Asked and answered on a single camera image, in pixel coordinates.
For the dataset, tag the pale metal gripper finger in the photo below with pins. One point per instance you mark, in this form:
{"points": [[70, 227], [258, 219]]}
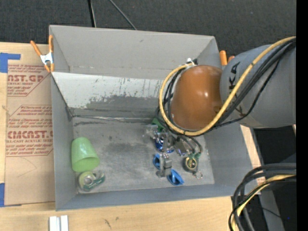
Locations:
{"points": [[164, 141], [165, 165]]}

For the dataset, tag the blue sunglasses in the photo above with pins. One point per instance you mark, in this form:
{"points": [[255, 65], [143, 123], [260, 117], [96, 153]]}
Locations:
{"points": [[176, 177]]}

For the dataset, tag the grey metal bin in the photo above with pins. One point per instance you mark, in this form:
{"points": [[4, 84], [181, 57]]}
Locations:
{"points": [[120, 100]]}

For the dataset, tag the green tape dispenser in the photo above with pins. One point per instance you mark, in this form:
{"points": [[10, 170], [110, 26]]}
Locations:
{"points": [[89, 180]]}

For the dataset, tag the light green plastic cup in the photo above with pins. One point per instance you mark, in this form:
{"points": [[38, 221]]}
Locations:
{"points": [[83, 155]]}

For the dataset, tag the brown cardboard board, red print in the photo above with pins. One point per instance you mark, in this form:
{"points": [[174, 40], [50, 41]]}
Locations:
{"points": [[26, 153]]}

